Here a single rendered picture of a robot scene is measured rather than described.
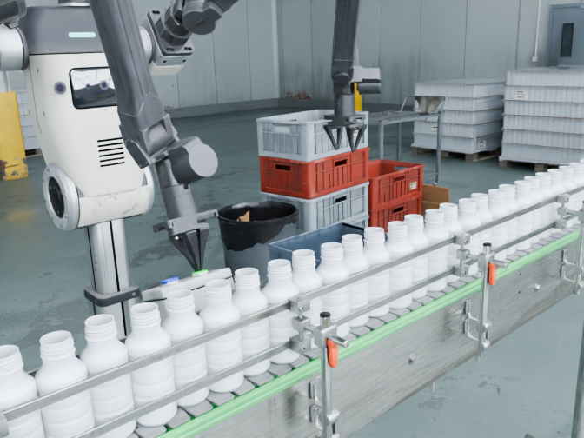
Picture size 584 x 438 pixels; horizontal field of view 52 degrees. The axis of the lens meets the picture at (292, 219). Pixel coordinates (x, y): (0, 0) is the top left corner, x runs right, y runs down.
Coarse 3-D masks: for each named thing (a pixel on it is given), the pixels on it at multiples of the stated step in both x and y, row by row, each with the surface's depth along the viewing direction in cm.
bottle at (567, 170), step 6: (564, 168) 160; (570, 168) 159; (564, 174) 158; (570, 174) 158; (564, 180) 158; (570, 180) 158; (564, 186) 158; (570, 186) 157; (576, 186) 159; (570, 198) 158; (570, 204) 159; (564, 216) 160; (570, 222) 160
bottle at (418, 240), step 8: (408, 216) 119; (416, 216) 119; (408, 224) 116; (416, 224) 116; (408, 232) 117; (416, 232) 116; (408, 240) 116; (416, 240) 116; (424, 240) 117; (416, 248) 116; (424, 256) 117; (416, 264) 117; (424, 264) 118; (416, 272) 118; (424, 272) 118; (416, 280) 118; (424, 288) 119; (416, 296) 119
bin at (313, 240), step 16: (336, 224) 191; (352, 224) 189; (288, 240) 178; (304, 240) 182; (320, 240) 187; (336, 240) 192; (272, 256) 173; (288, 256) 168; (320, 256) 188; (432, 384) 144
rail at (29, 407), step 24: (576, 192) 157; (504, 216) 134; (576, 216) 160; (384, 264) 107; (336, 288) 100; (408, 288) 114; (264, 312) 90; (360, 312) 105; (216, 336) 84; (312, 336) 98; (144, 360) 77; (96, 384) 73; (192, 384) 83; (24, 408) 67; (144, 408) 78; (96, 432) 74
